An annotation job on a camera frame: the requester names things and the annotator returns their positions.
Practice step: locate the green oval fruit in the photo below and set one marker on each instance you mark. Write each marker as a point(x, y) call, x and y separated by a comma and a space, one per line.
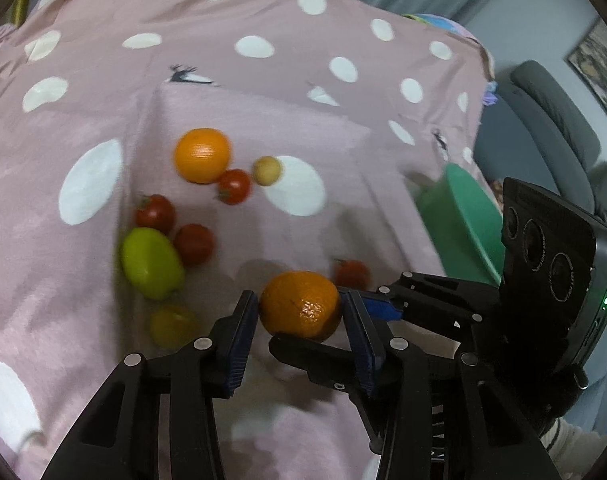
point(152, 262)

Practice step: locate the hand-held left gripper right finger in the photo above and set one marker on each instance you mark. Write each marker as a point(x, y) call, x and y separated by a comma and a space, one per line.
point(363, 345)

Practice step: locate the person's right forearm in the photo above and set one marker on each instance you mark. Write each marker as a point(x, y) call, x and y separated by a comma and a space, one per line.
point(573, 450)

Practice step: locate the yellow satin curtain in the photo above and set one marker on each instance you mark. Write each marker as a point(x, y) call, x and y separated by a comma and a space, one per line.
point(19, 10)

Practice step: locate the pink polka-dot blanket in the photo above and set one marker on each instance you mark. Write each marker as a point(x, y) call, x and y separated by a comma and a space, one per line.
point(58, 285)

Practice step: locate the grey sofa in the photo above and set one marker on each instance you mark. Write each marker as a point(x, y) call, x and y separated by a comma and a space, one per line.
point(548, 115)

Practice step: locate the colourful printed cloth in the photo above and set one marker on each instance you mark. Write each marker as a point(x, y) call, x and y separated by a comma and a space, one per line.
point(433, 20)

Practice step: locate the large smooth orange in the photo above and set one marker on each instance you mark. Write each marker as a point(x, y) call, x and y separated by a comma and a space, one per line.
point(202, 155)

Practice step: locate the red cherry tomato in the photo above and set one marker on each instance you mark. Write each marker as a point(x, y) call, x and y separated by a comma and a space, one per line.
point(194, 244)
point(155, 213)
point(235, 186)
point(352, 274)

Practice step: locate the green plastic bowl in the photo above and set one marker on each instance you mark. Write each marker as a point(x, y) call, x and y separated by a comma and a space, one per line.
point(463, 230)

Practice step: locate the framed wall picture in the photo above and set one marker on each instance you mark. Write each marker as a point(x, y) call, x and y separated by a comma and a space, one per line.
point(601, 60)

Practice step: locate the orange tangerine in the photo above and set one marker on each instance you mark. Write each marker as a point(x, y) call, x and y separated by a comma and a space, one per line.
point(301, 305)

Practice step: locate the orange patterned cloth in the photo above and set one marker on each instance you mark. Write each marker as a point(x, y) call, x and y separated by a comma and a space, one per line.
point(496, 190)

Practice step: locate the small yellow round fruit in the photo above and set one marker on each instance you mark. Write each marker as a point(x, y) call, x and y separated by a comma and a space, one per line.
point(267, 170)

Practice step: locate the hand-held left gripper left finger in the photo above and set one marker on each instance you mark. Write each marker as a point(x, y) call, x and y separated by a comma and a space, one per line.
point(238, 345)

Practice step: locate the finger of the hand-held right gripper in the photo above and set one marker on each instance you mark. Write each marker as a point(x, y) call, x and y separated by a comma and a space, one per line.
point(383, 307)
point(313, 360)

